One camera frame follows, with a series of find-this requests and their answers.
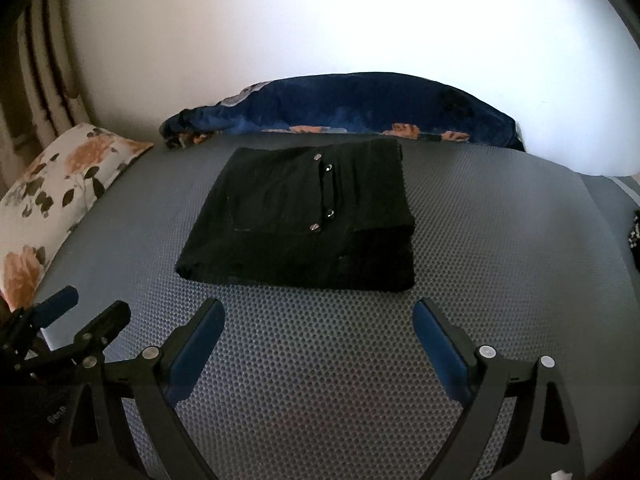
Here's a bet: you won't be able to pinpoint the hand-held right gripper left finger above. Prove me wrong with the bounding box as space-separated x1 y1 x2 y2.
52 297 226 480

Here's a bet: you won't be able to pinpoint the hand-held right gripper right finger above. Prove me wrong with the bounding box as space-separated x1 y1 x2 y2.
412 297 586 480

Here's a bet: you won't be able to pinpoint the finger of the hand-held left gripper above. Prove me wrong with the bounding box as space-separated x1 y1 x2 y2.
0 285 80 357
15 300 132 377

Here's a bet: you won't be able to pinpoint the black pants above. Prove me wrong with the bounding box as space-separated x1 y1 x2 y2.
175 138 417 293

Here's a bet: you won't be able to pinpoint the white floral pillow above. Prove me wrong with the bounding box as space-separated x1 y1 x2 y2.
0 122 155 311

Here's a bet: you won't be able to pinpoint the grey dotted bed mat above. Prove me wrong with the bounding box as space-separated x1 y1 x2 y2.
30 132 640 480

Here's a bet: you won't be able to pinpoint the blue floral blanket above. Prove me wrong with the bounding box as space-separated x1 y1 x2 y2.
159 73 526 152

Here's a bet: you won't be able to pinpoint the white wall radiator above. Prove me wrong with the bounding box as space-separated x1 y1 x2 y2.
0 0 86 181

